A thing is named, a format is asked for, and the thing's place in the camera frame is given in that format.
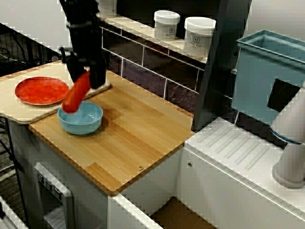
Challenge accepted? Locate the grey dispenser panel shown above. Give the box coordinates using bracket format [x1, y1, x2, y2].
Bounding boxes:
[33, 162, 73, 229]

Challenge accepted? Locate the light blue bowl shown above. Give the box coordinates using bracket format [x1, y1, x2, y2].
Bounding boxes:
[58, 100, 103, 135]

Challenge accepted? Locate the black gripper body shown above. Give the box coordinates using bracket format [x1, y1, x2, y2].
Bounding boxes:
[59, 22, 106, 69]

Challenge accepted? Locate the red plate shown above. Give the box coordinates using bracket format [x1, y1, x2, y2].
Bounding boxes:
[15, 76, 70, 105]

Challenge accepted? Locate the red toy sausage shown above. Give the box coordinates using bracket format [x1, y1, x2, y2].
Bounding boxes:
[62, 71, 92, 113]

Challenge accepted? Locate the pale wooden cutting board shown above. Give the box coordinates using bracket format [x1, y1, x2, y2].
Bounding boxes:
[0, 59, 112, 125]

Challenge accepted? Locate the blue plastic bin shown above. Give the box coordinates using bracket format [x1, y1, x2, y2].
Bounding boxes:
[232, 29, 305, 125]

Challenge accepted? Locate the white toy faucet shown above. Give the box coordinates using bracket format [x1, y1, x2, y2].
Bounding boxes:
[270, 81, 305, 189]

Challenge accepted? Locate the white cable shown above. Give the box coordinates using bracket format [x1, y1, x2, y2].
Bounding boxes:
[0, 164, 15, 182]

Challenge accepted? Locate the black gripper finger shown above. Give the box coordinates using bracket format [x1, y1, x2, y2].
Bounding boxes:
[68, 63, 87, 84]
[89, 62, 108, 90]

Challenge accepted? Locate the black wire grid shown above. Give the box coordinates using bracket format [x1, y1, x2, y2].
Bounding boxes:
[0, 22, 62, 77]

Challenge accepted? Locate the white lidded jar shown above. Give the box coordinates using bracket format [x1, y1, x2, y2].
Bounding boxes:
[183, 16, 217, 58]
[153, 10, 181, 41]

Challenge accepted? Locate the white toy kitchen unit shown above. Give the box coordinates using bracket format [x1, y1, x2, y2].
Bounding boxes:
[7, 116, 305, 229]

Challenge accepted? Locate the aluminium frame rail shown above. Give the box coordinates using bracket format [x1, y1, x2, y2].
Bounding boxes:
[0, 195, 29, 229]

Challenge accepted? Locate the black kitchen hutch frame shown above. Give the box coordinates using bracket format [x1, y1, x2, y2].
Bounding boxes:
[116, 0, 253, 132]

